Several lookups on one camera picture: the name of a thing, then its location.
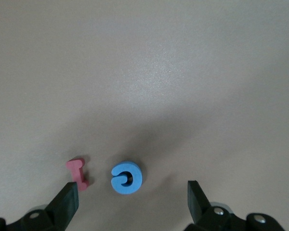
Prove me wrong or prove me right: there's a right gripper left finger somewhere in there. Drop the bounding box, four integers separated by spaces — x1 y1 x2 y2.
0 182 79 231

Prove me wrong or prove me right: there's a red letter I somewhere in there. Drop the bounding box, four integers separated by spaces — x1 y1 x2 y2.
66 157 90 192

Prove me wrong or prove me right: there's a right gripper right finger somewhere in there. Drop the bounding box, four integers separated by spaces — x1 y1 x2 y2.
185 180 287 231

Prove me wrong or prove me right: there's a blue letter G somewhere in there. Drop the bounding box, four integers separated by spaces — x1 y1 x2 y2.
110 160 143 195

